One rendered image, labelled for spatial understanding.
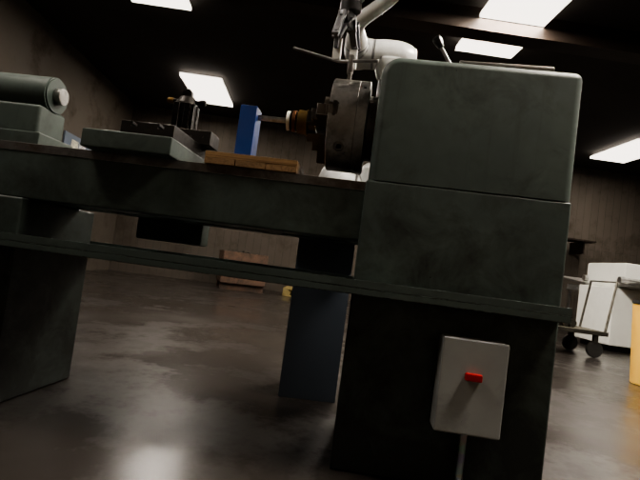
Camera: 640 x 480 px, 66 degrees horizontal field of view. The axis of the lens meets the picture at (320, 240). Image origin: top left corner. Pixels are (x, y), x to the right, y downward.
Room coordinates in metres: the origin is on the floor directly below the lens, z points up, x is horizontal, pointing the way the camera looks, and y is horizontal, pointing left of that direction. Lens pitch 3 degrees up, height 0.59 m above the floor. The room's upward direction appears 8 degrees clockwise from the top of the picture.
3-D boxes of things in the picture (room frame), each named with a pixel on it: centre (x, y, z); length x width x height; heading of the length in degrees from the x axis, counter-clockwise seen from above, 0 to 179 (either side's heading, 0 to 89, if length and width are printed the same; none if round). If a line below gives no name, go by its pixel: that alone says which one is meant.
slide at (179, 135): (1.77, 0.58, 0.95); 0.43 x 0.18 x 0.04; 174
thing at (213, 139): (1.83, 0.54, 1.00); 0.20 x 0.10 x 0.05; 84
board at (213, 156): (1.72, 0.23, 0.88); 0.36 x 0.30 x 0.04; 174
